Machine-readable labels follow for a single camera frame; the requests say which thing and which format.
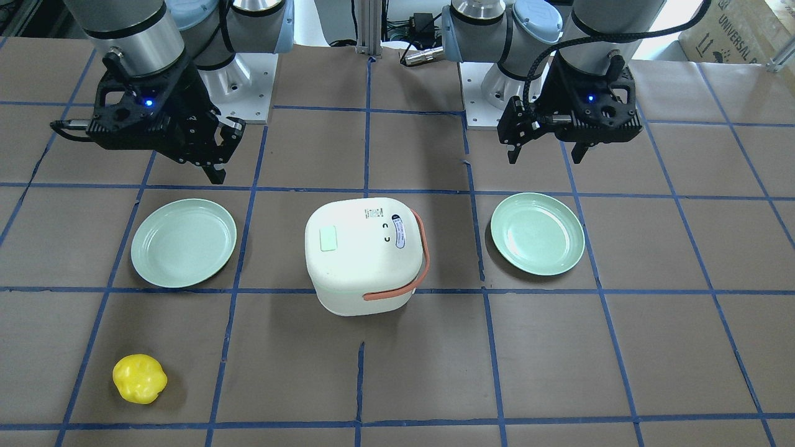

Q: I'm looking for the black idle gripper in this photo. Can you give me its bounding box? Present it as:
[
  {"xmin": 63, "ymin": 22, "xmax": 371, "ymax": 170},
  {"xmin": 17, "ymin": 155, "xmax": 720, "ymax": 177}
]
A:
[{"xmin": 497, "ymin": 55, "xmax": 643, "ymax": 165}]

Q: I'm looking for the black moving gripper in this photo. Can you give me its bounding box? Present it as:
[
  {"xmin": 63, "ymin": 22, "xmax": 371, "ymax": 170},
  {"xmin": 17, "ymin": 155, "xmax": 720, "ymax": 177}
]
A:
[{"xmin": 86, "ymin": 50, "xmax": 246, "ymax": 186}]

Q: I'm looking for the idle silver robot arm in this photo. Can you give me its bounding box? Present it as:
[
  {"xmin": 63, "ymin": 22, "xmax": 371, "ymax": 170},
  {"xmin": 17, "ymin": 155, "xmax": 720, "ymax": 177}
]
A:
[{"xmin": 439, "ymin": 1, "xmax": 664, "ymax": 163}]

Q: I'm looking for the green plate near moving arm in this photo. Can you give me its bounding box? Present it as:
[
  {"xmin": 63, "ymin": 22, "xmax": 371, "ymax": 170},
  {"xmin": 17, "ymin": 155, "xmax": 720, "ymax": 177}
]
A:
[{"xmin": 130, "ymin": 198, "xmax": 237, "ymax": 288}]

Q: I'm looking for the moving silver robot arm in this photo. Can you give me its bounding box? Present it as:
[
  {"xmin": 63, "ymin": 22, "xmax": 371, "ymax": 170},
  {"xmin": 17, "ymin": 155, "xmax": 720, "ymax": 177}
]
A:
[{"xmin": 50, "ymin": 1, "xmax": 295, "ymax": 184}]

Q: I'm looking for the green plate near idle arm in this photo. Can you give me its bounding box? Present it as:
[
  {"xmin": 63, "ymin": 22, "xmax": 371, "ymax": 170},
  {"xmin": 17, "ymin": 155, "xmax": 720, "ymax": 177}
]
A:
[{"xmin": 489, "ymin": 192, "xmax": 585, "ymax": 276}]

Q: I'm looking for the white rice cooker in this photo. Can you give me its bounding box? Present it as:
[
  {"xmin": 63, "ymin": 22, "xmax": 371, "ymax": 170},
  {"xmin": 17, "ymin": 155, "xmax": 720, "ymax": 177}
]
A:
[{"xmin": 304, "ymin": 197, "xmax": 430, "ymax": 317}]

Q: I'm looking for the black power adapter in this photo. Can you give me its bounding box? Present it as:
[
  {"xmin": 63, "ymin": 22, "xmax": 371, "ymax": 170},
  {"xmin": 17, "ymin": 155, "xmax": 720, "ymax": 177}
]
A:
[{"xmin": 409, "ymin": 12, "xmax": 435, "ymax": 40}]

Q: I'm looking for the yellow toy pepper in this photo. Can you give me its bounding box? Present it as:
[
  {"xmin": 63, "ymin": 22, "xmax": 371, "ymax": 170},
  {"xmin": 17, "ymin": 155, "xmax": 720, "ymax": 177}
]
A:
[{"xmin": 112, "ymin": 354, "xmax": 168, "ymax": 405}]

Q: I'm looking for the cardboard box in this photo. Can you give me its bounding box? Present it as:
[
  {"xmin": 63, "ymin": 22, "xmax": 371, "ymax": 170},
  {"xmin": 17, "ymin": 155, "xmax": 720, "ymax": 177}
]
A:
[{"xmin": 678, "ymin": 1, "xmax": 794, "ymax": 63}]

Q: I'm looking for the idle arm base plate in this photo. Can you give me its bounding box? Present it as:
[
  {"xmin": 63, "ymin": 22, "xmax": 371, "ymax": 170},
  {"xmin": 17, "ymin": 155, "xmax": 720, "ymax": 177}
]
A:
[{"xmin": 459, "ymin": 62, "xmax": 524, "ymax": 130}]

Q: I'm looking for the moving arm base plate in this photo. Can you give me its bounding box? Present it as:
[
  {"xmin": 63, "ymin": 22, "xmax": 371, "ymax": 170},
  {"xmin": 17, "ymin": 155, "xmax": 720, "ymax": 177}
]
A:
[{"xmin": 199, "ymin": 53, "xmax": 279, "ymax": 125}]

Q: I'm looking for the black braided cable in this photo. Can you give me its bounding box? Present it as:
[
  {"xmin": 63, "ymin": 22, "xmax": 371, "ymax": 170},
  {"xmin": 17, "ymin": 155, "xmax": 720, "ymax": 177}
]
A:
[{"xmin": 525, "ymin": 0, "xmax": 712, "ymax": 119}]

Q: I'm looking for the aluminium frame post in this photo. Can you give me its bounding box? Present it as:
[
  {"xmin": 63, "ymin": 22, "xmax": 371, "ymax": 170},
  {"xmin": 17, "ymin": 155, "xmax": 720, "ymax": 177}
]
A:
[{"xmin": 354, "ymin": 1, "xmax": 386, "ymax": 59}]

